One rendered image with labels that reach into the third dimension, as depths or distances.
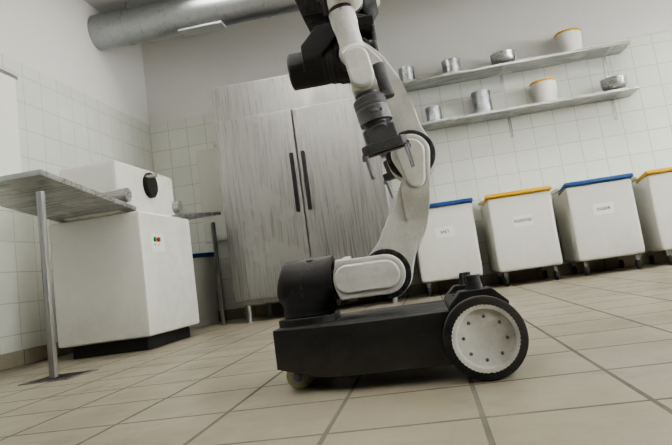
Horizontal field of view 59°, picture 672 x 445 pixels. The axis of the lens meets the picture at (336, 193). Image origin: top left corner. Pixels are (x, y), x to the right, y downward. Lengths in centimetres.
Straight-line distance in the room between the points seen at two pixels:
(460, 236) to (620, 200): 131
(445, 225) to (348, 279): 348
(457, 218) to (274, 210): 154
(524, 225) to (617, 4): 245
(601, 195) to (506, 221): 78
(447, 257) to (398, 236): 340
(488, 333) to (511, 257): 366
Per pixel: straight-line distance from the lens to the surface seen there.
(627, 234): 536
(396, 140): 155
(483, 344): 152
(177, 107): 652
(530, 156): 594
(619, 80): 599
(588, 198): 531
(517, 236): 518
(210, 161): 620
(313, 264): 176
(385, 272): 169
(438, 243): 512
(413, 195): 171
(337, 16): 166
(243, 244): 511
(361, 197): 492
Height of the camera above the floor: 30
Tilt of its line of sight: 8 degrees up
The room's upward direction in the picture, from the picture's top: 8 degrees counter-clockwise
